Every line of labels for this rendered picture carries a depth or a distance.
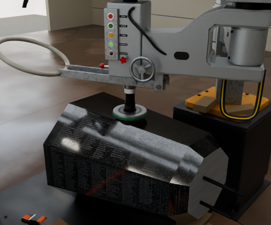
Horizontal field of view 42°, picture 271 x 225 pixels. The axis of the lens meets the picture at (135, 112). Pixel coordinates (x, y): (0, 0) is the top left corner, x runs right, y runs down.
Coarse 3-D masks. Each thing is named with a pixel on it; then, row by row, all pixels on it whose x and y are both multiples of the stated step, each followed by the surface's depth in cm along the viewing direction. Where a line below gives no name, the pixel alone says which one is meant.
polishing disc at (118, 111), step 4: (124, 104) 233; (136, 104) 233; (116, 108) 227; (120, 108) 227; (140, 108) 227; (144, 108) 227; (116, 112) 220; (120, 112) 221; (124, 112) 221; (128, 112) 221; (132, 112) 221; (136, 112) 221; (140, 112) 221; (144, 112) 221; (120, 116) 217; (124, 116) 216; (128, 116) 215; (132, 116) 215; (136, 116) 216; (140, 116) 218
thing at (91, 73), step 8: (64, 72) 221; (72, 72) 220; (80, 72) 218; (88, 72) 217; (96, 72) 227; (104, 72) 226; (96, 80) 217; (104, 80) 215; (112, 80) 214; (120, 80) 212; (128, 80) 211; (152, 80) 207; (168, 80) 215; (160, 88) 203
